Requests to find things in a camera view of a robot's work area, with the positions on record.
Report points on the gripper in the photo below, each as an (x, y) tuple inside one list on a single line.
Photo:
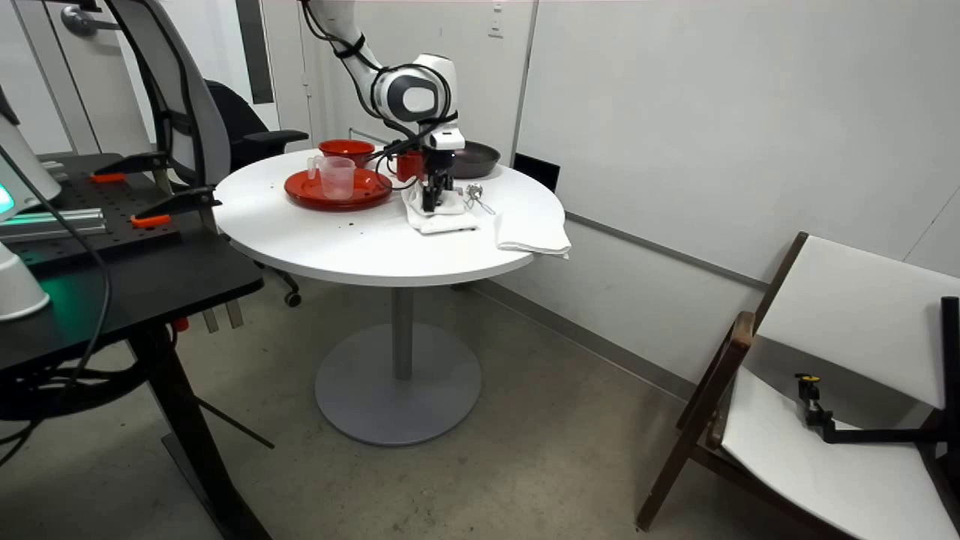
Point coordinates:
[(439, 160)]

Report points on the white towel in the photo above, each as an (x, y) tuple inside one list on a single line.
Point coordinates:
[(442, 221), (531, 231)]

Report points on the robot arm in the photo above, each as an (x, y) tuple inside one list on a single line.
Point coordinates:
[(409, 94)]

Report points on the folded white towel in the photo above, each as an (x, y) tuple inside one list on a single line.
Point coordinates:
[(531, 231)]

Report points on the small metal whisk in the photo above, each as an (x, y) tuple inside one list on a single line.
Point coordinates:
[(474, 193)]

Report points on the red mug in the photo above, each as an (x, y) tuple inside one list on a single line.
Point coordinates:
[(407, 166)]

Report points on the dark frying pan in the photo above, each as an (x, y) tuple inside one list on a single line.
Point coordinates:
[(476, 160)]

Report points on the red plate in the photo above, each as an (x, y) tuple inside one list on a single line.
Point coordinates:
[(371, 191)]

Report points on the red bowl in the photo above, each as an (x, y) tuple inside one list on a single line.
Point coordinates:
[(346, 150)]

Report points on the clear plastic measuring cup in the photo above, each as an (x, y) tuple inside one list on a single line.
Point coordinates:
[(337, 178)]

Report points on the black office chair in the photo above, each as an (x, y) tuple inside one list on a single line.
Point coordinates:
[(240, 120)]

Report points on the narrow dark door window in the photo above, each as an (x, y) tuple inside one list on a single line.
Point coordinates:
[(255, 52)]

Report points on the grey mesh office chair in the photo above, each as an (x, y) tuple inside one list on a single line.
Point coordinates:
[(202, 112)]

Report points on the black clamp with orange tips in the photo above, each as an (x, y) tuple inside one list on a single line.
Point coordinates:
[(135, 163), (180, 202)]

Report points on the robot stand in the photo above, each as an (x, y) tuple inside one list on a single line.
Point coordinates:
[(142, 277)]

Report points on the wooden chair with white cushions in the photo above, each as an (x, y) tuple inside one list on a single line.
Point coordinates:
[(840, 315)]

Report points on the wall switch plate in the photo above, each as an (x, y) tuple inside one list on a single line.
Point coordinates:
[(496, 21)]

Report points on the aluminium rail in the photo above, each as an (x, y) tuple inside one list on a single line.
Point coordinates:
[(52, 223)]

